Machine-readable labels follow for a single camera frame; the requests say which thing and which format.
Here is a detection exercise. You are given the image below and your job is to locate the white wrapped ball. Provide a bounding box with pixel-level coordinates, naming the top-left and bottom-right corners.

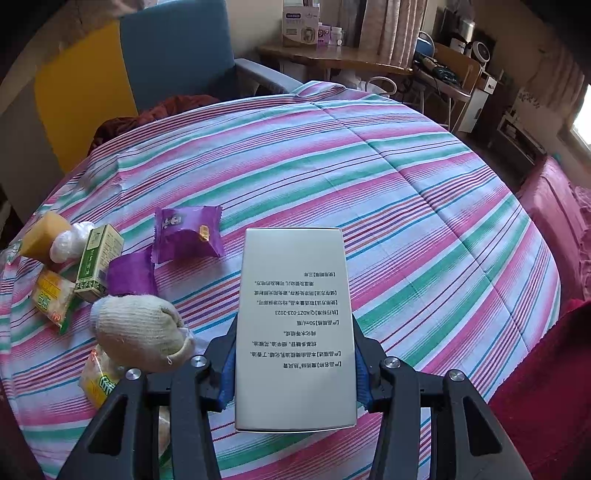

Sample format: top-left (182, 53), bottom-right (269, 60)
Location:
top-left (50, 231), bottom-right (83, 265)
top-left (69, 222), bottom-right (95, 244)

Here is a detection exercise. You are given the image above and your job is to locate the dark red blanket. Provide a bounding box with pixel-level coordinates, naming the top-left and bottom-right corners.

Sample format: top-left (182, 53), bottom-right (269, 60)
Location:
top-left (489, 298), bottom-right (591, 480)

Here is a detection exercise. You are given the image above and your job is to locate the striped bed sheet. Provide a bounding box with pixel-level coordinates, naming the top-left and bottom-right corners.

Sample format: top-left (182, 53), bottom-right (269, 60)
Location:
top-left (0, 80), bottom-right (561, 480)

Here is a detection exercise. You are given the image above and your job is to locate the white round fan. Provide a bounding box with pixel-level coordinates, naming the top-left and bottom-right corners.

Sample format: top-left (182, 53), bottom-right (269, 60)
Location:
top-left (471, 41), bottom-right (496, 70)

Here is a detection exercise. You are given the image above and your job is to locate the white cabinet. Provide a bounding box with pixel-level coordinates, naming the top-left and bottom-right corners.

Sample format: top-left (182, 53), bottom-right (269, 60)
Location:
top-left (457, 69), bottom-right (498, 134)

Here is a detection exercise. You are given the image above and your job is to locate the flat purple snack packet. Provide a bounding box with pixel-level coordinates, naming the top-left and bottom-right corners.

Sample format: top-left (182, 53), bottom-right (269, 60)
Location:
top-left (107, 251), bottom-right (158, 298)

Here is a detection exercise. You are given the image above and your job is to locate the pink sofa cover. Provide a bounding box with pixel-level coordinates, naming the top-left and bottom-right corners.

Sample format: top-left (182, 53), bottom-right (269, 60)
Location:
top-left (515, 157), bottom-right (591, 301)

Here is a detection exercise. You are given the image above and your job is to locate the rolled beige sock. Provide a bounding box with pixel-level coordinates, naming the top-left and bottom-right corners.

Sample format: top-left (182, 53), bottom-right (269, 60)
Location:
top-left (89, 293), bottom-right (195, 374)

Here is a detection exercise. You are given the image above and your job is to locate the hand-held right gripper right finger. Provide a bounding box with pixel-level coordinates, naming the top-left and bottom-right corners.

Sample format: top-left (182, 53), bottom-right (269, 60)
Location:
top-left (353, 314), bottom-right (536, 480)

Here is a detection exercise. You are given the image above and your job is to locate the white printed carton box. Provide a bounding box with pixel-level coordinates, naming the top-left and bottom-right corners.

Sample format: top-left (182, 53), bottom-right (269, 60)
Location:
top-left (235, 227), bottom-right (358, 432)

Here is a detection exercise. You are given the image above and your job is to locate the blue chair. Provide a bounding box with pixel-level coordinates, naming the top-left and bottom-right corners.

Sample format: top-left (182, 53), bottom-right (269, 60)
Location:
top-left (119, 0), bottom-right (303, 114)

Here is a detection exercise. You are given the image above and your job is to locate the wooden table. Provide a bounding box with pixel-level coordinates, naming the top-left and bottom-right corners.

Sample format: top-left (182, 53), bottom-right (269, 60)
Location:
top-left (256, 44), bottom-right (414, 77)

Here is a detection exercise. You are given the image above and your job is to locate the green and white small box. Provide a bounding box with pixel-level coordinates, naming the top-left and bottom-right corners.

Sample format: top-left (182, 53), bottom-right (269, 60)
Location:
top-left (74, 224), bottom-right (125, 303)

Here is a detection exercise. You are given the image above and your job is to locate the beige curtain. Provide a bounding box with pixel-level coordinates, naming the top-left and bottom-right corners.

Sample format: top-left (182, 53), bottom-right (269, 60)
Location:
top-left (358, 0), bottom-right (428, 68)

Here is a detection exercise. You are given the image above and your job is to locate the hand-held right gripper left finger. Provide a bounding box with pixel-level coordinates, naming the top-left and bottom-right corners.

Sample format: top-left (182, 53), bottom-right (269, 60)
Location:
top-left (55, 316), bottom-right (238, 480)

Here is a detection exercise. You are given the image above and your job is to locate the dark red cloth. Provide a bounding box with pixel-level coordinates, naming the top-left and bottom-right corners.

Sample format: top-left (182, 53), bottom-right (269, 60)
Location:
top-left (92, 95), bottom-right (222, 148)

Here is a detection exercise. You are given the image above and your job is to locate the yellow and green snack packet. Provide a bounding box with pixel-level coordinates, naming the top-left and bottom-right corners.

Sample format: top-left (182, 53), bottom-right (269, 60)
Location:
top-left (78, 344), bottom-right (127, 409)
top-left (30, 270), bottom-right (77, 335)

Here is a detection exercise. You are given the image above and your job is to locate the purple puffy snack packet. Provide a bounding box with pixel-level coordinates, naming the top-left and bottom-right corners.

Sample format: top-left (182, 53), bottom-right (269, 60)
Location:
top-left (151, 205), bottom-right (225, 264)

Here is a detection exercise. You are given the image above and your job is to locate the grey chair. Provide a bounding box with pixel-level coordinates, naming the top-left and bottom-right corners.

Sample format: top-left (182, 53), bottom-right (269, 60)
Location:
top-left (0, 83), bottom-right (61, 222)

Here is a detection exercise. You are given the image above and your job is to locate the yellow chair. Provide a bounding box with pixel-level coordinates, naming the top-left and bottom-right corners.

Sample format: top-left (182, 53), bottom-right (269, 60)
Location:
top-left (34, 21), bottom-right (139, 174)

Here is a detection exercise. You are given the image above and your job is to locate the white and purple cardboard box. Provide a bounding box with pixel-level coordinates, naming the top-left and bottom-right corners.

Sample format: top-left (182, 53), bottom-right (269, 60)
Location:
top-left (283, 0), bottom-right (320, 48)

